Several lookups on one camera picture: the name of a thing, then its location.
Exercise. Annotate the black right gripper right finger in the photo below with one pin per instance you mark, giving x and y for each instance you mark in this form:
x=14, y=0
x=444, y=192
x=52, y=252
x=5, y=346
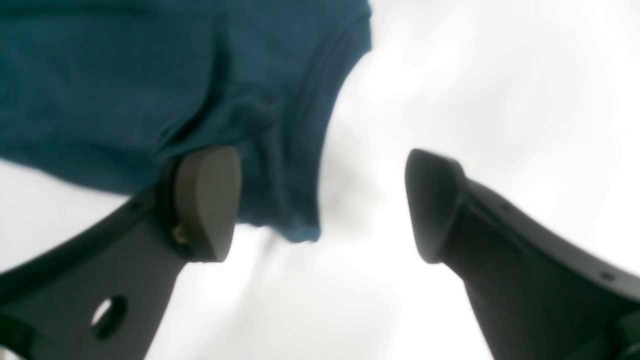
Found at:
x=535, y=295

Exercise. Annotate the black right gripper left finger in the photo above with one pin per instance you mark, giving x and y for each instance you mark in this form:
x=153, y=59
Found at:
x=103, y=294

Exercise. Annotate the dark teal T-shirt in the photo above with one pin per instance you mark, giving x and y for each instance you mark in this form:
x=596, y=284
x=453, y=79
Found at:
x=101, y=93

